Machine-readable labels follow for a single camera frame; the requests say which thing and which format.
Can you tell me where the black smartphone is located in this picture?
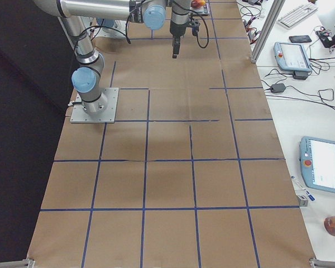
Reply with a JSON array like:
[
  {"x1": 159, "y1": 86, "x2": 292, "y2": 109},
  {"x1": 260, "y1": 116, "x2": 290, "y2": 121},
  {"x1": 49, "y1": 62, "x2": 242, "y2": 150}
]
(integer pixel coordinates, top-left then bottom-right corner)
[{"x1": 289, "y1": 35, "x2": 312, "y2": 44}]

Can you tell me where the white keyboard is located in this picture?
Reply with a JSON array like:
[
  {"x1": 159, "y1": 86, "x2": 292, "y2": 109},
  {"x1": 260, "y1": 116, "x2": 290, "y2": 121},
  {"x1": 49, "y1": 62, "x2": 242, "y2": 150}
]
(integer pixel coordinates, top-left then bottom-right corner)
[{"x1": 276, "y1": 3, "x2": 318, "y2": 29}]

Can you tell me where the aluminium frame post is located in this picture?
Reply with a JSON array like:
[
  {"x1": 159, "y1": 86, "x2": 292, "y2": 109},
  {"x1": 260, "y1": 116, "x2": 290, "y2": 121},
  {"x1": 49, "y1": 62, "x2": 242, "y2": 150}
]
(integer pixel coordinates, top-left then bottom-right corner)
[{"x1": 250, "y1": 0, "x2": 285, "y2": 64}]

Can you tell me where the brown paper table cover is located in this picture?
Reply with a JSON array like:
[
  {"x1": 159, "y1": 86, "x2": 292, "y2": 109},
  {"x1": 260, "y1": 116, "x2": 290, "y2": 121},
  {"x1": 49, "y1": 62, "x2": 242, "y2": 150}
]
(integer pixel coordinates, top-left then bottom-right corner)
[{"x1": 27, "y1": 1, "x2": 314, "y2": 267}]

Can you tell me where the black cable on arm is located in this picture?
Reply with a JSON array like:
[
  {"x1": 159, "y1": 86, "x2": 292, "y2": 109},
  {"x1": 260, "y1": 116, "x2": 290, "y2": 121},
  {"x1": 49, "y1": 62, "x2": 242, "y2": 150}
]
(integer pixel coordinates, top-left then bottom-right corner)
[{"x1": 171, "y1": 0, "x2": 209, "y2": 49}]

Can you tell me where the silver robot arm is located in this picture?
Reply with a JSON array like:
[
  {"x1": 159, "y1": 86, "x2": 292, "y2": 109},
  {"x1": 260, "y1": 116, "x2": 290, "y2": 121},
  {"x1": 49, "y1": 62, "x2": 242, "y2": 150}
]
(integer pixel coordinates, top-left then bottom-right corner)
[{"x1": 35, "y1": 1, "x2": 191, "y2": 116}]

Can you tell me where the silver digital kitchen scale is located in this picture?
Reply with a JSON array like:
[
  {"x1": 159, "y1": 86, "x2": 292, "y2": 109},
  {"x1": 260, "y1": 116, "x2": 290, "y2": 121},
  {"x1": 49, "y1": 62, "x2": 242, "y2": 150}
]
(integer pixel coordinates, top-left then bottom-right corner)
[{"x1": 191, "y1": 1, "x2": 210, "y2": 16}]

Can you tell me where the red yellow mango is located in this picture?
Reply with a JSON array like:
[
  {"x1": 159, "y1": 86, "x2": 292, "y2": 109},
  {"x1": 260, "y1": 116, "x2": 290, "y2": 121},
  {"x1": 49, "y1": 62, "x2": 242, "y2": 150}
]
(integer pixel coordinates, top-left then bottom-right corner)
[{"x1": 191, "y1": 0, "x2": 205, "y2": 9}]

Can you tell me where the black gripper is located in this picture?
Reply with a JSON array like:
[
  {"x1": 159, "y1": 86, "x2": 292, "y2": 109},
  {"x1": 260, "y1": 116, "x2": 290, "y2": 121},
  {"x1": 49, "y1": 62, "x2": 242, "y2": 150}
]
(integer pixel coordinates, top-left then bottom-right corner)
[{"x1": 170, "y1": 12, "x2": 189, "y2": 59}]

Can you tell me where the black power adapter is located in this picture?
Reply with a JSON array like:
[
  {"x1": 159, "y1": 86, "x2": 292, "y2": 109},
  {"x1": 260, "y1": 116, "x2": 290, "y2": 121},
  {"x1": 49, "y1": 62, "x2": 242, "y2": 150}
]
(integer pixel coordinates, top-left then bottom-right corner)
[{"x1": 270, "y1": 83, "x2": 286, "y2": 94}]

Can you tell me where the blue teach pendant tablet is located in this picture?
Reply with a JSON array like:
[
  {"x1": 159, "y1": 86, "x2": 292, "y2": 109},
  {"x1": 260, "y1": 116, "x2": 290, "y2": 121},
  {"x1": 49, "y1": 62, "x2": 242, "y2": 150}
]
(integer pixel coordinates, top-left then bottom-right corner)
[{"x1": 273, "y1": 42, "x2": 312, "y2": 73}]

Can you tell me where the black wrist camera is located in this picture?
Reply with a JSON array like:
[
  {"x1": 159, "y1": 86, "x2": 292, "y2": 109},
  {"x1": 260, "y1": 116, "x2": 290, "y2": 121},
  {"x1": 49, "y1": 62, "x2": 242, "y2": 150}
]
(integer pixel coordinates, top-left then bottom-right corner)
[{"x1": 188, "y1": 17, "x2": 200, "y2": 37}]

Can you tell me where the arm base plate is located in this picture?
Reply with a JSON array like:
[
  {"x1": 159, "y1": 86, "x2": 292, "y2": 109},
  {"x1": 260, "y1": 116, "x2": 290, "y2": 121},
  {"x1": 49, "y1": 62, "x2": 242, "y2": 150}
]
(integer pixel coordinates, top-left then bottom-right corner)
[{"x1": 70, "y1": 88, "x2": 119, "y2": 123}]

